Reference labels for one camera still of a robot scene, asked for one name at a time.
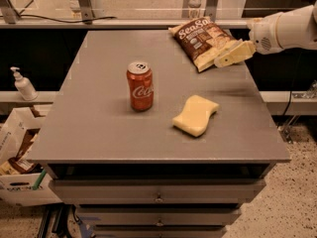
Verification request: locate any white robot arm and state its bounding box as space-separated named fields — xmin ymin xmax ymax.
xmin=214 ymin=5 xmax=317 ymax=67

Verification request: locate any grey drawer cabinet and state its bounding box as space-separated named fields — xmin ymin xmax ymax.
xmin=30 ymin=30 xmax=289 ymax=238

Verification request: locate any top grey drawer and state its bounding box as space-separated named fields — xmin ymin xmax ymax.
xmin=50 ymin=179 xmax=265 ymax=204

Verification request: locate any white cardboard box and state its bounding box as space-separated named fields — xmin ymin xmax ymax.
xmin=0 ymin=107 xmax=60 ymax=206

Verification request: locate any black cable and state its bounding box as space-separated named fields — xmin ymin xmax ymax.
xmin=0 ymin=0 xmax=117 ymax=25

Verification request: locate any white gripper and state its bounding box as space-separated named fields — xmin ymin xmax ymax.
xmin=214 ymin=13 xmax=283 ymax=67

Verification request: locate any brown sea salt chip bag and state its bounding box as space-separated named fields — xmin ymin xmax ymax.
xmin=169 ymin=17 xmax=240 ymax=72

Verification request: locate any grey drawer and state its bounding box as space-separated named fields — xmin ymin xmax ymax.
xmin=50 ymin=179 xmax=265 ymax=204
xmin=76 ymin=205 xmax=241 ymax=226

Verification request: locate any green stick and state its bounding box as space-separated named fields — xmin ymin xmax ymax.
xmin=32 ymin=170 xmax=47 ymax=190

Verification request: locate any yellow sponge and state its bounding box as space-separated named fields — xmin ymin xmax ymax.
xmin=172 ymin=95 xmax=220 ymax=137

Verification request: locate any white pump bottle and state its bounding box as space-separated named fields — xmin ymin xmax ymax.
xmin=11 ymin=66 xmax=38 ymax=101

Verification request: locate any red cola can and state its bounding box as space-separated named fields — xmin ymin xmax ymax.
xmin=127 ymin=61 xmax=154 ymax=111

